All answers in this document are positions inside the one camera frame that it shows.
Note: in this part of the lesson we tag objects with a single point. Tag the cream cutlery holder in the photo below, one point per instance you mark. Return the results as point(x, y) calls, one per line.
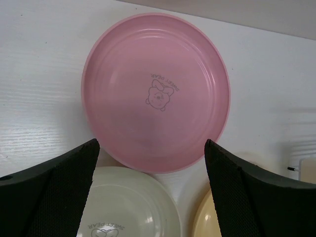
point(306, 169)

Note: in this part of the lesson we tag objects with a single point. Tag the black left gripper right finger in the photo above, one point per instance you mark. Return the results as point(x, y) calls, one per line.
point(253, 202)

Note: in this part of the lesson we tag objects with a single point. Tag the pink plastic plate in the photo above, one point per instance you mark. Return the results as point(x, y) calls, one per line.
point(154, 88)

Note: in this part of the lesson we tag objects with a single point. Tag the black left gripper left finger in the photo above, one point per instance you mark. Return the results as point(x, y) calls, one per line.
point(48, 199)

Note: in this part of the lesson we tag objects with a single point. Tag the cream plastic plate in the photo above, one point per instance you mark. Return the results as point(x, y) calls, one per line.
point(123, 202)

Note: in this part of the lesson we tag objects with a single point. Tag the yellow plastic plate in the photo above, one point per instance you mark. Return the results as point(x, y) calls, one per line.
point(206, 221)

